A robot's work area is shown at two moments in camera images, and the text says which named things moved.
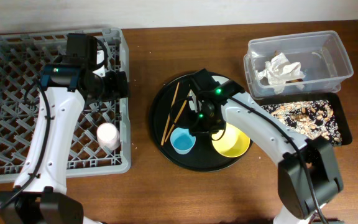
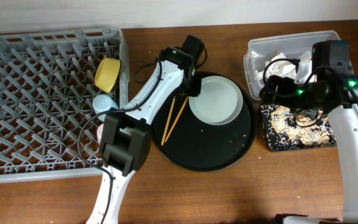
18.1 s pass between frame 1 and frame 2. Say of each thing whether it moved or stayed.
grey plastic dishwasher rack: stayed
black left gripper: moved
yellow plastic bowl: moved
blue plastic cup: moved
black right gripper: moved
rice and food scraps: stayed
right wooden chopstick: stayed
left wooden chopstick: stayed
